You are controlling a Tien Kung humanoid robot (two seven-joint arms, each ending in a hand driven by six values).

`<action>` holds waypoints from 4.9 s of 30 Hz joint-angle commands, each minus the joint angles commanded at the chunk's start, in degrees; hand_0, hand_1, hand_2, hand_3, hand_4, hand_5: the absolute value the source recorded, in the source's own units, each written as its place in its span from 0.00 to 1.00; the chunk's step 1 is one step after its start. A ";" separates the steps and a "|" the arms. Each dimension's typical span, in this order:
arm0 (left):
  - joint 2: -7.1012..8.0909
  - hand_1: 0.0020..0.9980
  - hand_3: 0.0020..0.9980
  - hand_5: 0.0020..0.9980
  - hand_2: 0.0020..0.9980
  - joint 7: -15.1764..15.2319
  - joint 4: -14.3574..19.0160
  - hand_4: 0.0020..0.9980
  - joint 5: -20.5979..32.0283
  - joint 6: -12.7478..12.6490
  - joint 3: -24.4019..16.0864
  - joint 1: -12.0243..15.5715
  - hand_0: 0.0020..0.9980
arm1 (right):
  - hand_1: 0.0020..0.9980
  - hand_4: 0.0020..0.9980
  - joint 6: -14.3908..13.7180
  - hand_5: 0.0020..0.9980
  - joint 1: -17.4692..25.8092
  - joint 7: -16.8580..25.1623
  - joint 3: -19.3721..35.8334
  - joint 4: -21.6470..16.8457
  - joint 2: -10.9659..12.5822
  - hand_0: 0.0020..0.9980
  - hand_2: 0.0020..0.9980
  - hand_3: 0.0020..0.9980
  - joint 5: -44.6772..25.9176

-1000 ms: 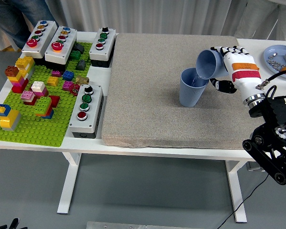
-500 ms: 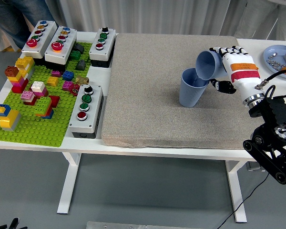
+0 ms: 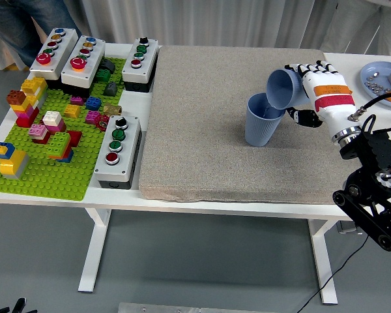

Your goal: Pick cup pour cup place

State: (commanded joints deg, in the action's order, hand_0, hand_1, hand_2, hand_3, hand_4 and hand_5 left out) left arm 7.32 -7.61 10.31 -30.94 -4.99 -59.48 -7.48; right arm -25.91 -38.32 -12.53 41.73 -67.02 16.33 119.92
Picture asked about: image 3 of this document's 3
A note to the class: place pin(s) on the black curved piece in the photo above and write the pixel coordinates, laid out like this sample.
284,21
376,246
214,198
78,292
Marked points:
109,65

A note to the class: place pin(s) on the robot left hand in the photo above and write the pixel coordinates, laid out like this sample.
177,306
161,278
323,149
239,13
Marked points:
20,303

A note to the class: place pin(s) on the five-button control box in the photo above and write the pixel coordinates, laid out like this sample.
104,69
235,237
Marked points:
91,65
65,49

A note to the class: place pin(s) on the person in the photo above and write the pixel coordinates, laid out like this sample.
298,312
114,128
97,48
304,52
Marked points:
13,26

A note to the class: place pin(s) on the yellow brown red brick tower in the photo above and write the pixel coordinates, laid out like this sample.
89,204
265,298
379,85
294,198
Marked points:
27,111

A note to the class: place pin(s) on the small magenta brick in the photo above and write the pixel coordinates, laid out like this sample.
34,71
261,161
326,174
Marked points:
77,100

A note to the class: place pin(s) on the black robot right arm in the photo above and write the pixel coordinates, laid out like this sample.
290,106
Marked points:
374,143

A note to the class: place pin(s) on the four-button control box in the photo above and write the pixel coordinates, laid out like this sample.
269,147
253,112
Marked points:
150,65
130,153

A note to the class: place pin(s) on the grey sloped piece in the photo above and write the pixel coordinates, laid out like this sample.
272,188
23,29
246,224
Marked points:
110,89

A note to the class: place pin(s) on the green brick baseplate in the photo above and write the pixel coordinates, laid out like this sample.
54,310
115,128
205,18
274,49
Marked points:
45,182

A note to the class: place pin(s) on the green-topped red brick stack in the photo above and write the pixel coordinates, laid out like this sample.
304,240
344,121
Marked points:
58,143

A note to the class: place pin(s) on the white-topped pink brick stack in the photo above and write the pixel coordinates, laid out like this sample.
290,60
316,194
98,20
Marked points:
53,119

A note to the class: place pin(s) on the white curtain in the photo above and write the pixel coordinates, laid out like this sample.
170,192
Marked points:
215,19

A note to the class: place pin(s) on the white table leg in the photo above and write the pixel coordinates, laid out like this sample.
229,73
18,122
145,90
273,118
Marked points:
94,251
322,261

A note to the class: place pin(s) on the pink-topped red brick stack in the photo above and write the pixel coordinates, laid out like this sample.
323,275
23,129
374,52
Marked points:
39,130

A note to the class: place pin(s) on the grey power adapter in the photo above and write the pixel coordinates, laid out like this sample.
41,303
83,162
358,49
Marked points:
345,227

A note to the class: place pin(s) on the dark green brick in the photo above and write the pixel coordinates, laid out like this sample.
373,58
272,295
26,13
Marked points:
103,75

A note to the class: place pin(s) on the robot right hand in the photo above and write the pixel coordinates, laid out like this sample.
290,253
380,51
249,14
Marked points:
329,98

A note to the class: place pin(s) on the blue ribbed cup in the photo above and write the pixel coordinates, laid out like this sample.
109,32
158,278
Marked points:
280,88
259,130

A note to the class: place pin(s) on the grey-brown fabric mat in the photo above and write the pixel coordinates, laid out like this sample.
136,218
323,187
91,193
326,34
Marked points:
198,130

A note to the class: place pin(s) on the blue plate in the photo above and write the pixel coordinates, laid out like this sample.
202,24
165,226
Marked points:
382,68

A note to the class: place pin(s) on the yellow blue grey brick stack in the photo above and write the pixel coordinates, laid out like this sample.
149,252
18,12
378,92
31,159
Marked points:
13,163

